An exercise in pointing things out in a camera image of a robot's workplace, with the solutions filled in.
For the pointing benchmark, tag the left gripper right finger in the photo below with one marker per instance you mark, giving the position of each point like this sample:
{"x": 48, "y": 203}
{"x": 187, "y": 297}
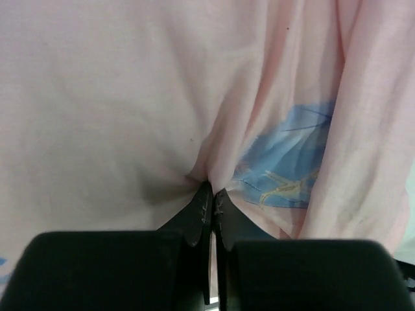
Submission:
{"x": 259, "y": 272}

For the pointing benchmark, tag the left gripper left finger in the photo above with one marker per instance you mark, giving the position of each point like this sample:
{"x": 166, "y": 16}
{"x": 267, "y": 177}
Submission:
{"x": 165, "y": 269}

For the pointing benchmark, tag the pink pillowcase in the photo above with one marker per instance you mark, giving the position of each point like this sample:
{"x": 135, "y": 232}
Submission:
{"x": 113, "y": 113}

